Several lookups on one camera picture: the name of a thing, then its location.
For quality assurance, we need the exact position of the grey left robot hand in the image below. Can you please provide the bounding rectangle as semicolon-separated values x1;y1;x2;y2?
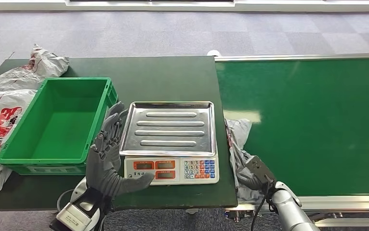
85;101;156;200

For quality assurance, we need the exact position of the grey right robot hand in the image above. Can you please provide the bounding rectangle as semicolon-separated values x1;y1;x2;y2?
237;173;265;193

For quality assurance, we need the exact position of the grey courier package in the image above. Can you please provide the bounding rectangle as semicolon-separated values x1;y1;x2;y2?
224;118;265;202

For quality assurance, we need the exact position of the grey package with red print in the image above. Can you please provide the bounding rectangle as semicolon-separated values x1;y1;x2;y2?
0;44;70;92

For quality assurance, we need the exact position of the green plastic crate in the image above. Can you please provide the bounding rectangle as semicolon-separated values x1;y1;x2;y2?
0;77;119;176

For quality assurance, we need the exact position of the electronic scale with steel pan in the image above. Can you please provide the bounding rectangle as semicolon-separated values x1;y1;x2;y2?
119;101;220;186

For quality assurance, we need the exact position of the green conveyor belt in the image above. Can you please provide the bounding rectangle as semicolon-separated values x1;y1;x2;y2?
214;52;369;228

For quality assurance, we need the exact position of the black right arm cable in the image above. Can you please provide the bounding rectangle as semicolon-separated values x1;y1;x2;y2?
250;183;271;231

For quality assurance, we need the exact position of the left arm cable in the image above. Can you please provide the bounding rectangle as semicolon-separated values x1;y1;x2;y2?
56;189;76;213

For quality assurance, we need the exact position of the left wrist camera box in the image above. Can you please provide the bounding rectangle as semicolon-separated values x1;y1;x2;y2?
56;202;92;228

